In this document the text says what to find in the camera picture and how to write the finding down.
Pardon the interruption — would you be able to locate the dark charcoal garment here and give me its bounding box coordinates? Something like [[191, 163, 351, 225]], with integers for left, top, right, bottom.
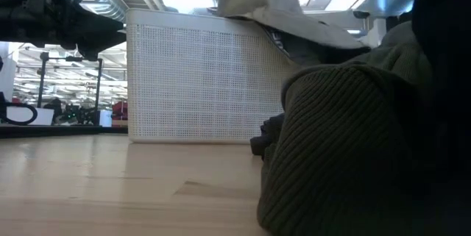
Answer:
[[249, 112, 286, 160]]

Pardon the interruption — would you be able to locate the black table edge rail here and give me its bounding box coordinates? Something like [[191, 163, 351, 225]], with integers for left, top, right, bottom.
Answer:
[[0, 124, 129, 140]]

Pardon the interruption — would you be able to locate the blue bin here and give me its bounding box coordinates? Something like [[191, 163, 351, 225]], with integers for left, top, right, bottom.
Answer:
[[98, 110, 113, 127]]

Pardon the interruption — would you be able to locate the beige garment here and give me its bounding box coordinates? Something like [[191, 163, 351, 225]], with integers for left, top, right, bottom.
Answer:
[[211, 0, 371, 66]]

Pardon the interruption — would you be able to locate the olive ribbed knit garment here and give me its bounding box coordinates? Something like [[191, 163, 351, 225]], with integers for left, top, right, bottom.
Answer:
[[256, 21, 435, 236]]

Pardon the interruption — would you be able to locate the white perforated plastic laundry basket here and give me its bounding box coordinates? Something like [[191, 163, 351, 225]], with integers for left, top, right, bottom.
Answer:
[[125, 7, 301, 145]]

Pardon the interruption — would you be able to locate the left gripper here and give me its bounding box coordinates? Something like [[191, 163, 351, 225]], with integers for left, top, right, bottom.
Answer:
[[0, 0, 127, 62]]

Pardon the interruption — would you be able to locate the black background stand frame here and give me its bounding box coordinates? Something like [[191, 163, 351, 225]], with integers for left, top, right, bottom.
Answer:
[[36, 51, 105, 126]]

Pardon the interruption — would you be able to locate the red background object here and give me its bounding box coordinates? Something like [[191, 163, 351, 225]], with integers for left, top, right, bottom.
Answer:
[[111, 100, 129, 121]]

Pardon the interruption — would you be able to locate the black cable loop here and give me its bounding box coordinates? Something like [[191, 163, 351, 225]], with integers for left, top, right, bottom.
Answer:
[[0, 92, 39, 126]]

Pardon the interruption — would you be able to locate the white panel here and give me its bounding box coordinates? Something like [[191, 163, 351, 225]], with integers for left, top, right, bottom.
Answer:
[[6, 106, 55, 126]]

